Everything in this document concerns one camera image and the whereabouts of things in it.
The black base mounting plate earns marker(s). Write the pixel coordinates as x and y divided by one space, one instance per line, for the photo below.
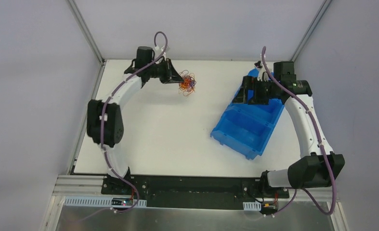
193 192

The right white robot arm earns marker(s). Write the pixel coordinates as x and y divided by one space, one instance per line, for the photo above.
319 165

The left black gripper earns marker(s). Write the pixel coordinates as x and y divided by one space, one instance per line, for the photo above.
167 71

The aluminium frame rail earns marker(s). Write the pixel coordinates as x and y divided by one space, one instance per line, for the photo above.
92 185

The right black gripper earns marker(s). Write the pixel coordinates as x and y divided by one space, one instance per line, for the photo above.
257 90

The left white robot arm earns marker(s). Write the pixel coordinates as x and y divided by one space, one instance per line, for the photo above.
104 117

